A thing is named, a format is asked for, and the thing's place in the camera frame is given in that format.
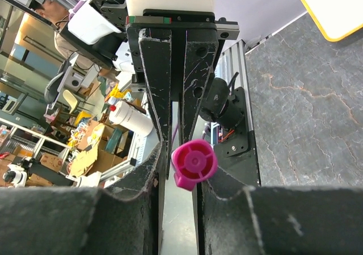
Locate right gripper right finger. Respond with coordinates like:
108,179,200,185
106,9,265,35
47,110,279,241
195,169,362,254

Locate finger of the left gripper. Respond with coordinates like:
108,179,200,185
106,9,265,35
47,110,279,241
138,28,172,144
181,29,219,143

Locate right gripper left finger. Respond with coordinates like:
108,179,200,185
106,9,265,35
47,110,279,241
1,142,167,254

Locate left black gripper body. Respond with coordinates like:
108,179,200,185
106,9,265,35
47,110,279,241
125,9,239,82

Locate magenta marker cap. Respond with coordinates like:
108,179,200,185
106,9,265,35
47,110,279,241
171,139,218,191

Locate yellow framed whiteboard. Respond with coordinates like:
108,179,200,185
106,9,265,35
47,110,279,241
300,0,362,42

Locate white cylindrical container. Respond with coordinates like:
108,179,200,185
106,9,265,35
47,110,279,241
109,101,154,137

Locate seated person in white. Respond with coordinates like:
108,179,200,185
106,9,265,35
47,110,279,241
35,0,120,78

